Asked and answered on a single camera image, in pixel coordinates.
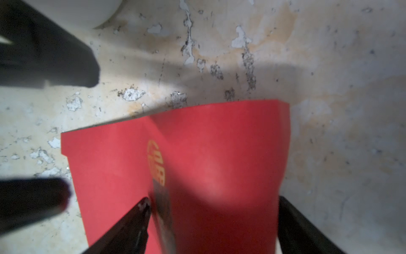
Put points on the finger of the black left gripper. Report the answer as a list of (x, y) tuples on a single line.
[(28, 201), (35, 50)]

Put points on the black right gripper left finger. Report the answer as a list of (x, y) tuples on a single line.
[(129, 235)]

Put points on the red envelope gold sticker back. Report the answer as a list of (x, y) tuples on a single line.
[(213, 174)]

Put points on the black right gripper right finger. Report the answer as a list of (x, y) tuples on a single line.
[(297, 235)]

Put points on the white plastic storage box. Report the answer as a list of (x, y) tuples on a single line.
[(76, 13)]

